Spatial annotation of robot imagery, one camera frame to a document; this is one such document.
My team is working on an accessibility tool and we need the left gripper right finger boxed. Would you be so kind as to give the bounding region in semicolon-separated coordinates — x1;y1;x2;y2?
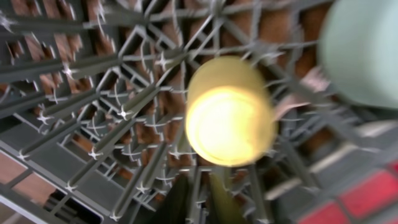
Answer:
208;174;248;224

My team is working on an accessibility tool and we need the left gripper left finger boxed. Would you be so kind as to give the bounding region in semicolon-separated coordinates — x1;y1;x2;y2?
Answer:
149;175;190;224

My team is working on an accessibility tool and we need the yellow plastic cup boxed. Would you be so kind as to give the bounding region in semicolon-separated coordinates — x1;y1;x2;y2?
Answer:
185;56;277;167

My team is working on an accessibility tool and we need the green bowl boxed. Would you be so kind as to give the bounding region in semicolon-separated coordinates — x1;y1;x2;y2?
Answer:
318;0;397;109

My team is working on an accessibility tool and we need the white plastic fork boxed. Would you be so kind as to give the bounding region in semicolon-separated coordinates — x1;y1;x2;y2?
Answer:
274;66;330;121

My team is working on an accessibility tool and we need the grey dishwasher rack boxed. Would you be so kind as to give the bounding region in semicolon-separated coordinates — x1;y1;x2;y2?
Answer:
1;1;397;223

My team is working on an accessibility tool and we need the red plastic tray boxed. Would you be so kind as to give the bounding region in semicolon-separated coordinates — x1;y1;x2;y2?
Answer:
294;160;397;224

